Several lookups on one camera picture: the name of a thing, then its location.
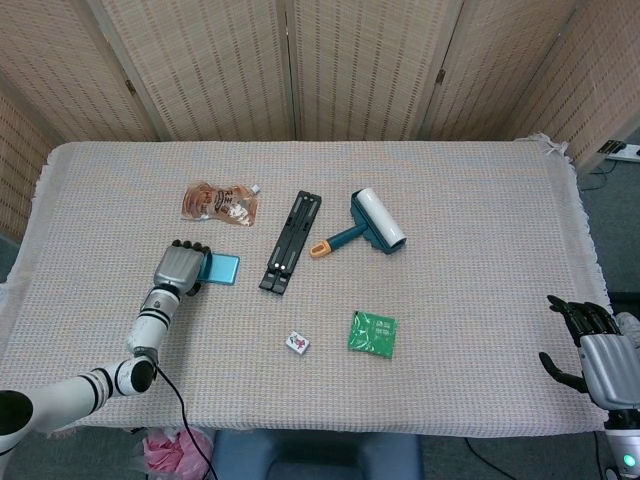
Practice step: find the blue grey chair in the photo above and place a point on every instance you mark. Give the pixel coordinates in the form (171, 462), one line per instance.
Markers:
(315, 455)

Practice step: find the white mahjong tile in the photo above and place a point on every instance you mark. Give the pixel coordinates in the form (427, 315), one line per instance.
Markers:
(298, 342)

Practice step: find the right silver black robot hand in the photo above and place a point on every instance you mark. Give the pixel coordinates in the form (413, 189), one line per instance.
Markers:
(600, 360)

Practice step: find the white power strip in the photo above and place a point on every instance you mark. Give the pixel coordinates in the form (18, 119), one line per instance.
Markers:
(622, 149)

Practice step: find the beige woven tablecloth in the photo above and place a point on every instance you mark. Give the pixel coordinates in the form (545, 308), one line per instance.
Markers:
(450, 300)

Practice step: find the blue smartphone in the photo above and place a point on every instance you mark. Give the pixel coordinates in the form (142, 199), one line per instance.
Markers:
(220, 269)

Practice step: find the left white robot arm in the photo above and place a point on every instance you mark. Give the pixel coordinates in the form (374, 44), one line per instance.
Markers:
(100, 370)

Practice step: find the brown snack pouch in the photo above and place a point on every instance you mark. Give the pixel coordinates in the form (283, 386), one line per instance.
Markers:
(220, 204)

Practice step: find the bamboo folding screen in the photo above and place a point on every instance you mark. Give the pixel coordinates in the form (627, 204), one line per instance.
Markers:
(320, 65)

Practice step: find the black folding stand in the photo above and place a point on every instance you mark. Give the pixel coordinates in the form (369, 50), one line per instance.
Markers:
(289, 242)

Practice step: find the green foil sachet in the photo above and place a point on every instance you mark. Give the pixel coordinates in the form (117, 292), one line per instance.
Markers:
(372, 334)

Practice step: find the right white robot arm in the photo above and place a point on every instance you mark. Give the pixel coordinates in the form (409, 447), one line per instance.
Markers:
(625, 445)

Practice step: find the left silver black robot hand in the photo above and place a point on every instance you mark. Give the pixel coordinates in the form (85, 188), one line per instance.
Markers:
(180, 267)

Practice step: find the teal lint roller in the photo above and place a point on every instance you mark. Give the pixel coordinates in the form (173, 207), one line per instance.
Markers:
(375, 222)

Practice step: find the pink plastic bag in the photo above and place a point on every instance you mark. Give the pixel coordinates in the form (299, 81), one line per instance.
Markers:
(170, 452)

